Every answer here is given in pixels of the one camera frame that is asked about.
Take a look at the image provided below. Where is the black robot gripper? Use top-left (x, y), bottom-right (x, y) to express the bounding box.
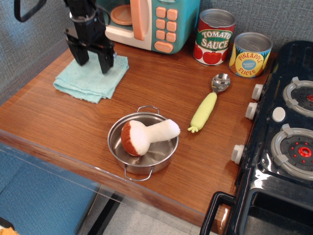
top-left (65, 0), bottom-right (114, 74)

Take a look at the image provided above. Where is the light blue cloth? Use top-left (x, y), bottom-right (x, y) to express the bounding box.
top-left (53, 52), bottom-right (129, 104)

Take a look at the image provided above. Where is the orange microwave turntable plate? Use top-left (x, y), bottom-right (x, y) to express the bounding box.
top-left (111, 4), bottom-right (132, 26)

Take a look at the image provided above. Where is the toy microwave teal and cream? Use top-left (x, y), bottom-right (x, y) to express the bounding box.
top-left (96, 0), bottom-right (200, 54)

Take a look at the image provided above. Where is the plush mushroom toy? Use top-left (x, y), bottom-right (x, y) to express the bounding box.
top-left (121, 119), bottom-right (180, 157)

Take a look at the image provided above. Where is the tomato sauce can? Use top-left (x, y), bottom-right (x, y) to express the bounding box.
top-left (193, 8), bottom-right (236, 66)

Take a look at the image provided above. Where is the pineapple slices can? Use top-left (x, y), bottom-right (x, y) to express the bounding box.
top-left (229, 32), bottom-right (273, 78)

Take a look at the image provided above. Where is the orange object at corner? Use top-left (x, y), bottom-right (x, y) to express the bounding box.
top-left (0, 217), bottom-right (19, 235)

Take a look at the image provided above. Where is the black toy stove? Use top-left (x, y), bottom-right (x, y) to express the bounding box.
top-left (200, 41), bottom-right (313, 235)

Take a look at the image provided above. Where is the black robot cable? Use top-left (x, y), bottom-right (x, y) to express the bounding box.
top-left (13, 0), bottom-right (47, 23)

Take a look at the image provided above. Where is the steel pot with handles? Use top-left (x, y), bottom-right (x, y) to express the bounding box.
top-left (108, 106), bottom-right (180, 181)

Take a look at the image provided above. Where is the spoon with green handle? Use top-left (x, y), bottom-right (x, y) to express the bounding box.
top-left (187, 73), bottom-right (230, 133)

